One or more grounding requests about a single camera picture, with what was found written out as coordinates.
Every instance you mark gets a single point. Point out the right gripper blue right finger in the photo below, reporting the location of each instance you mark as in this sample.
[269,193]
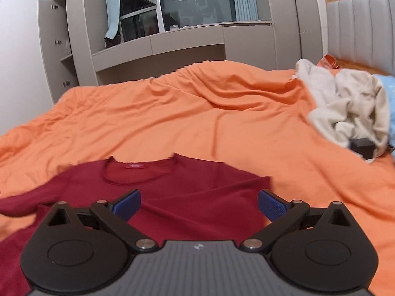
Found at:
[285,217]

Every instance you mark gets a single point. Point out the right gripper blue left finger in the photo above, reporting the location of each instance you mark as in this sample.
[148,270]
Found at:
[112,218]

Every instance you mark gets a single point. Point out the dark red long-sleeve shirt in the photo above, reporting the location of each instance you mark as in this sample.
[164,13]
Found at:
[182,199]

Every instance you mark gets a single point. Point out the orange bed duvet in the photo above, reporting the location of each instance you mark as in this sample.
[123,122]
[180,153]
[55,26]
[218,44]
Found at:
[249,118]

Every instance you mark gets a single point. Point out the small black box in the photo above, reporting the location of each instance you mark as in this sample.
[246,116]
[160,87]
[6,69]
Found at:
[364,147]

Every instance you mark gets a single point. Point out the beige cream garment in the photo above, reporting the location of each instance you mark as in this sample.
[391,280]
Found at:
[351,105]

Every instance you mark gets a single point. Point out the open grey wardrobe door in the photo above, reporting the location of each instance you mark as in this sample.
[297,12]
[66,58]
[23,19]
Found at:
[56,48]

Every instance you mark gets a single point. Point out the light blue garment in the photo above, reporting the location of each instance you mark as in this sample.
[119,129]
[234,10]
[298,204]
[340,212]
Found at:
[388,82]

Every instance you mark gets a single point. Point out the grey built-in wardrobe unit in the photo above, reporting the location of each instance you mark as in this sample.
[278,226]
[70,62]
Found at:
[109,41]

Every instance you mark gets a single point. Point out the grey padded headboard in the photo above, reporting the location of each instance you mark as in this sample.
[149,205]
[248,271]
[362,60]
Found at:
[361,34]

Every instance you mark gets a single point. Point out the window with glass panes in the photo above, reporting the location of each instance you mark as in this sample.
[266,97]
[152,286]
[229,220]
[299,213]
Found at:
[140,18]

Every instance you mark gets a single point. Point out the light blue left curtain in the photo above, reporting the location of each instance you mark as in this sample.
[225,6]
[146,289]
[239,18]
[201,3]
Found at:
[113,18]

